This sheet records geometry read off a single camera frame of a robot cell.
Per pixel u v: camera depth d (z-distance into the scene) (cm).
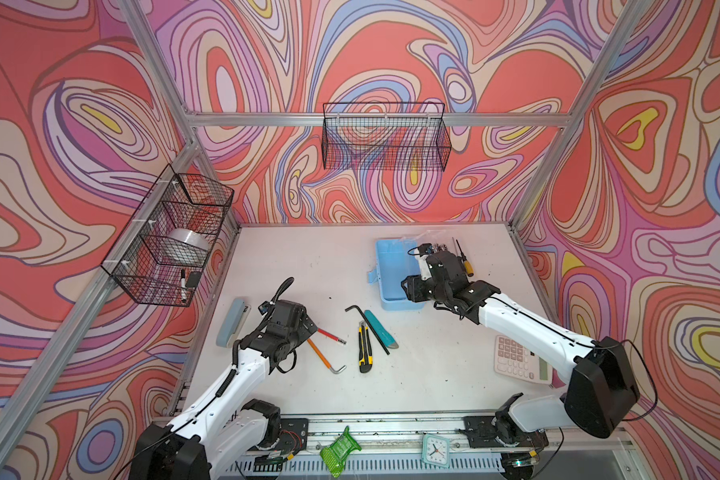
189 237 73
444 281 63
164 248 70
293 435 73
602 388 41
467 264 93
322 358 86
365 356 86
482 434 73
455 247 99
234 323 88
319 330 91
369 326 92
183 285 72
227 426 56
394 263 107
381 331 91
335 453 70
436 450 70
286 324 64
